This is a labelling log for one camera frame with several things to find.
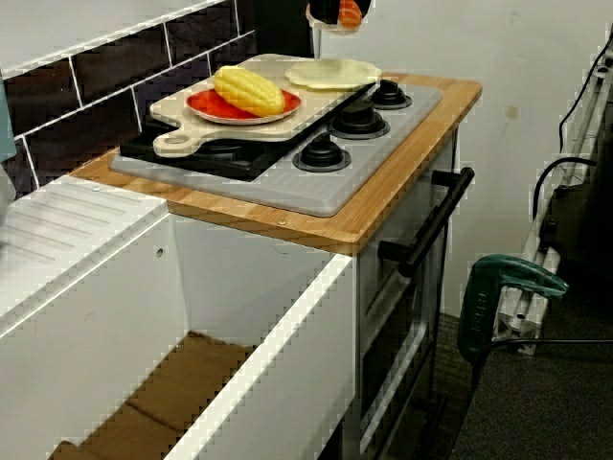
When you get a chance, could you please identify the salmon sushi toy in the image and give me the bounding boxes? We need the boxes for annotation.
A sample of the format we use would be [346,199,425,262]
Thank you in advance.
[306,0,363,34]

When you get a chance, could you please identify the yellow corn cob toy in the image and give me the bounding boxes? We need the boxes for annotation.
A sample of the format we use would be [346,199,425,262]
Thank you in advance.
[212,65,285,118]

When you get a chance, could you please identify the cream flower-shaped plate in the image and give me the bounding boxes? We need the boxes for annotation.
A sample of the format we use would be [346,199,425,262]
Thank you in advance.
[284,57,383,92]

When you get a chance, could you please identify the black stove knob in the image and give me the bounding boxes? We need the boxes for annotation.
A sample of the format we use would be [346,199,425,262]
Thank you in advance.
[327,101,390,141]
[291,132,352,173]
[368,79,413,110]

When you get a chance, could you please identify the red round plate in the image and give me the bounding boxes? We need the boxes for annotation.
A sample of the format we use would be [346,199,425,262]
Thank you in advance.
[185,87,302,127]

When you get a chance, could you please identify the black burner grate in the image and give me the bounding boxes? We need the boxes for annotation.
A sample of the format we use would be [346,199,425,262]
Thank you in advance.
[119,80,377,182]

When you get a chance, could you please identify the grey toy stove top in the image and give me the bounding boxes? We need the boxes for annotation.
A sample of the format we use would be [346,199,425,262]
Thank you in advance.
[108,79,443,217]

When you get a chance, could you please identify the wooden countertop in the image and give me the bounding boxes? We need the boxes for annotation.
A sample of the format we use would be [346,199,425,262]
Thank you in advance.
[69,71,482,255]

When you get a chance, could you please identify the black box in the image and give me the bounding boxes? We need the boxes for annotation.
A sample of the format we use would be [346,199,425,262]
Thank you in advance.
[538,109,613,298]

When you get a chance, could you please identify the green clamp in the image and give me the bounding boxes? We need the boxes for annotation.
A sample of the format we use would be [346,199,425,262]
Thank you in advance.
[457,253,570,365]

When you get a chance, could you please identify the toy oven door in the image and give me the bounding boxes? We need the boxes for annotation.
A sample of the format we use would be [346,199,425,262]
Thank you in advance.
[356,128,461,456]

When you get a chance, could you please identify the teal box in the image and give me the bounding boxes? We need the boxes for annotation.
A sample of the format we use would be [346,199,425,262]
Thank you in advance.
[0,83,18,162]

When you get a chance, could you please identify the white toy sink unit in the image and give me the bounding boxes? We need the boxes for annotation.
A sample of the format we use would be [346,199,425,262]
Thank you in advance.
[0,174,358,460]

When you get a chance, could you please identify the brown pad in sink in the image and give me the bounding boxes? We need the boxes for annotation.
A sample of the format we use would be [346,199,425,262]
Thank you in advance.
[47,331,260,460]

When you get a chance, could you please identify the beige cutting board with handle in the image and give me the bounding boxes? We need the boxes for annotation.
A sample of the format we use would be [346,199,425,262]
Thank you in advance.
[148,53,373,158]

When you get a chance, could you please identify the black oven door handle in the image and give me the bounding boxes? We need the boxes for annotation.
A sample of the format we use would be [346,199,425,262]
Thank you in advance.
[376,166,475,278]

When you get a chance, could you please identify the thin black hanging cable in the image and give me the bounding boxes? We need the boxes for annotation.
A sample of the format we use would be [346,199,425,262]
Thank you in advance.
[557,35,613,157]

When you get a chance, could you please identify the thick black looped cable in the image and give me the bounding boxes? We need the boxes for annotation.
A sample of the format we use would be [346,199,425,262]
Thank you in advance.
[532,155,598,226]

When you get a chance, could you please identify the aluminium frame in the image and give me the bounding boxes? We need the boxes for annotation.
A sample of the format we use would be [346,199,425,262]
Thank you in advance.
[492,37,613,356]

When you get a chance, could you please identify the thin black floor cable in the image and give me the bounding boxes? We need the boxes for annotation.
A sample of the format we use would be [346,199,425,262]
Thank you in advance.
[471,337,613,384]

